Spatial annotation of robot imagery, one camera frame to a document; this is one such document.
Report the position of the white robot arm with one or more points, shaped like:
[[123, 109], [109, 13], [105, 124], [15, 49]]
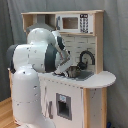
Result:
[[44, 52]]

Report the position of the toy microwave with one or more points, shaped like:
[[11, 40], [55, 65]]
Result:
[[75, 23]]

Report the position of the grey toy sink basin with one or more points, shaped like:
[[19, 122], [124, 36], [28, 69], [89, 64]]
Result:
[[81, 77]]

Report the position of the grey range hood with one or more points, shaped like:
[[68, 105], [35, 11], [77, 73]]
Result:
[[46, 21]]

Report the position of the wooden toy kitchen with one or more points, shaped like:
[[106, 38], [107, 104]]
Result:
[[87, 53]]

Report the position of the small metal pot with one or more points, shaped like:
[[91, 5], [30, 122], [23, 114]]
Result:
[[73, 71]]

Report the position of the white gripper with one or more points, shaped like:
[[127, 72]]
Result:
[[65, 62]]

